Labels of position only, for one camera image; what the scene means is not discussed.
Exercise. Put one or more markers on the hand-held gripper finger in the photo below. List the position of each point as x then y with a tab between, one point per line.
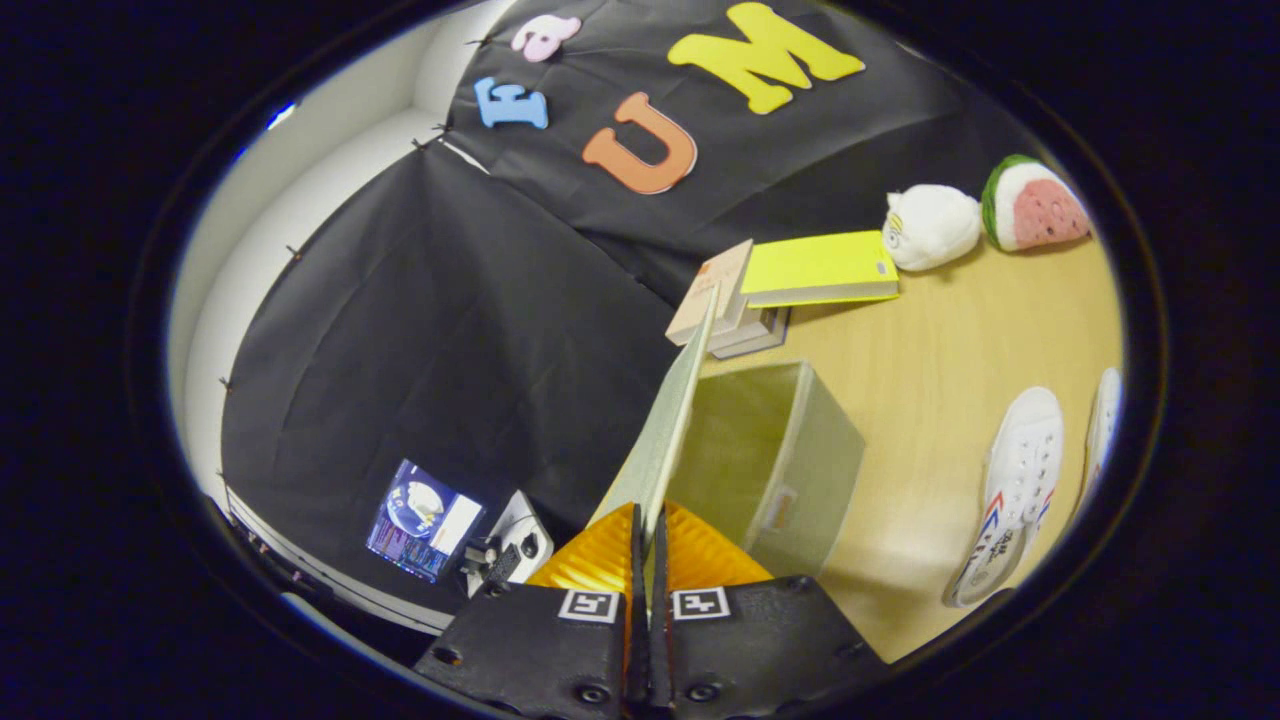
660	650
636	650

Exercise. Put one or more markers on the green fabric storage box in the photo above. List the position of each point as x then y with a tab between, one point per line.
800	450

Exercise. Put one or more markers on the white shoe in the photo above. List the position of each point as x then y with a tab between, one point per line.
1103	420
1015	470

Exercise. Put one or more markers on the lit tablet screen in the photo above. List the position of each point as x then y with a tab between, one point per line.
420	515

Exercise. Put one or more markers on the yellow book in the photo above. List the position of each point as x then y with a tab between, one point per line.
820	268

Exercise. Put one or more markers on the white plush toy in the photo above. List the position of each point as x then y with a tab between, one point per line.
930	228

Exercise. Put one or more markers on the watermelon plush toy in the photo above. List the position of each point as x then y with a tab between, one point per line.
1035	205

